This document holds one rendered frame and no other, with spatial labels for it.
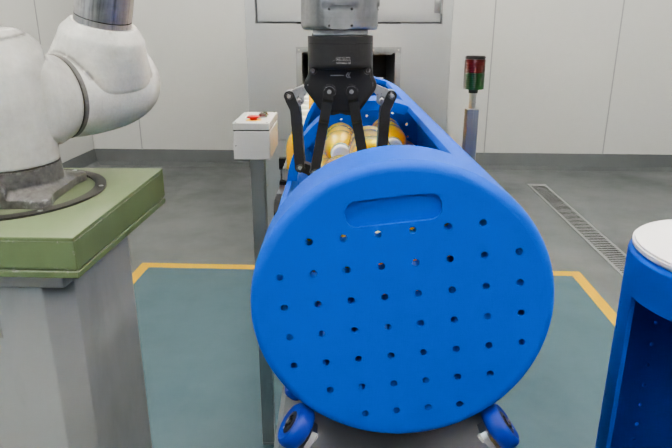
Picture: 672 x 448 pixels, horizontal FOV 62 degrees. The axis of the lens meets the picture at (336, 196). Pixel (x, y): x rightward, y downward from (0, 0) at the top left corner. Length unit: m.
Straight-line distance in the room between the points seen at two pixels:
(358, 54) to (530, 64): 5.10
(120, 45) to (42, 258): 0.42
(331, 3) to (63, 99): 0.57
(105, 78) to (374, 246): 0.72
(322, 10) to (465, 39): 4.95
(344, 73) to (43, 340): 0.65
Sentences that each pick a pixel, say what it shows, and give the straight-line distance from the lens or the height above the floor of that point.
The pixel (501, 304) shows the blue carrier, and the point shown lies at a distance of 0.55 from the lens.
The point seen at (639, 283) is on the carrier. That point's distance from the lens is 0.93.
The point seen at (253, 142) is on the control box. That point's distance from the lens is 1.51.
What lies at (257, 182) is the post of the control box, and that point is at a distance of 1.62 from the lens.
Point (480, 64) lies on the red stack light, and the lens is 1.77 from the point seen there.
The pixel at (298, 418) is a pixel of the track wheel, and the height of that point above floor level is 0.98.
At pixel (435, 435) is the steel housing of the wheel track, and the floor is 0.93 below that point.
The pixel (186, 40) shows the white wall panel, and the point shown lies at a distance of 5.74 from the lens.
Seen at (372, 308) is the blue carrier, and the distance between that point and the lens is 0.53.
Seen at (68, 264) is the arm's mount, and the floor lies 1.02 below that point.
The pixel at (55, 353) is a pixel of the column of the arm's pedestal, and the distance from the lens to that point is 1.04.
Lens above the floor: 1.34
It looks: 17 degrees down
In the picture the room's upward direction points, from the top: straight up
